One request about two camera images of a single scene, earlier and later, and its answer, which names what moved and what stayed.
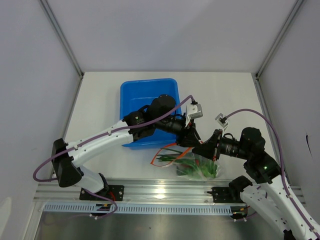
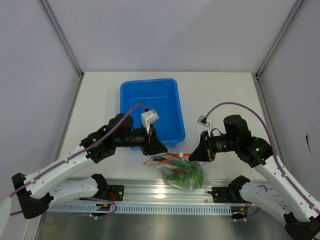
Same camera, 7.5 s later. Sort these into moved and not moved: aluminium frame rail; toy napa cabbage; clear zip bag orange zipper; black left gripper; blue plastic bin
Moved: black left gripper; clear zip bag orange zipper; toy napa cabbage
Not moved: blue plastic bin; aluminium frame rail
